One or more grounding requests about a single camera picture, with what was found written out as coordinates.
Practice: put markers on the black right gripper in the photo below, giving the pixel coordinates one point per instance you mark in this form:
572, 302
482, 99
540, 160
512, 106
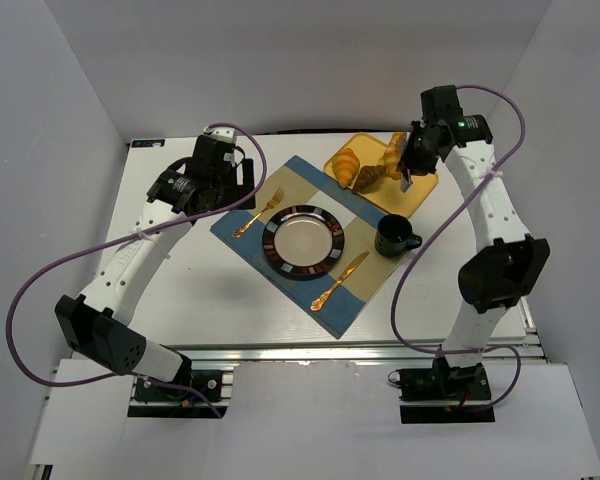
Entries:
412, 161

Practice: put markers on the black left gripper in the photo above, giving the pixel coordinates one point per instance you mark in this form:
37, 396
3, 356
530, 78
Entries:
245, 182

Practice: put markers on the small striped croissant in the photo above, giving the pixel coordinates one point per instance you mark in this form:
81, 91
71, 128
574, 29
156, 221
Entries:
392, 155

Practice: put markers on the metal bread tongs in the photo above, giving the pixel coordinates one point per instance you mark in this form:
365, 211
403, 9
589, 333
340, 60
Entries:
405, 150

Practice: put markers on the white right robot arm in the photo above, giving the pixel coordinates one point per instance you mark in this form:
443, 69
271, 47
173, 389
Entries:
508, 259

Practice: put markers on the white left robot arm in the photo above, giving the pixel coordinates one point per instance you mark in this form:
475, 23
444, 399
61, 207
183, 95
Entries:
96, 323

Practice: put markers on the gold fork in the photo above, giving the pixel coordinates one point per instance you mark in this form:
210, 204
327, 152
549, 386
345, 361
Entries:
273, 202

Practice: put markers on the yellow tray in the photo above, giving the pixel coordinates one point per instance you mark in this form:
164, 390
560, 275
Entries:
387, 194

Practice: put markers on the chocolate croissant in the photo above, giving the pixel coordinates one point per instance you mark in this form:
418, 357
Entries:
368, 176

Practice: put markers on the black rimmed beige plate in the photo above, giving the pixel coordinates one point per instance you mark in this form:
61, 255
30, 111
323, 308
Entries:
303, 241

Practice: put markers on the large striped croissant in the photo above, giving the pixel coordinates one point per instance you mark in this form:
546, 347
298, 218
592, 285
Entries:
345, 166

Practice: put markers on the dark green mug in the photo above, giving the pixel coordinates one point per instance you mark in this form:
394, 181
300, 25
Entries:
395, 236

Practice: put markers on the gold knife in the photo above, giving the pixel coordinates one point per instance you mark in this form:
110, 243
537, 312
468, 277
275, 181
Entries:
318, 303

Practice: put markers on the blue beige checked placemat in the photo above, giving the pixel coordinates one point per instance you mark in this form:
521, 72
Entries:
267, 307

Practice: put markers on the aluminium table frame rail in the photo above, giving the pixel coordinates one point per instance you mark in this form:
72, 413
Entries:
177, 309

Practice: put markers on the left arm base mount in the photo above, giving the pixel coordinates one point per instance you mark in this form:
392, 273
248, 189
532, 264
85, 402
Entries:
152, 401

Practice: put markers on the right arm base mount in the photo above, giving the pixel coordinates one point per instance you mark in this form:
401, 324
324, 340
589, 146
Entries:
440, 395

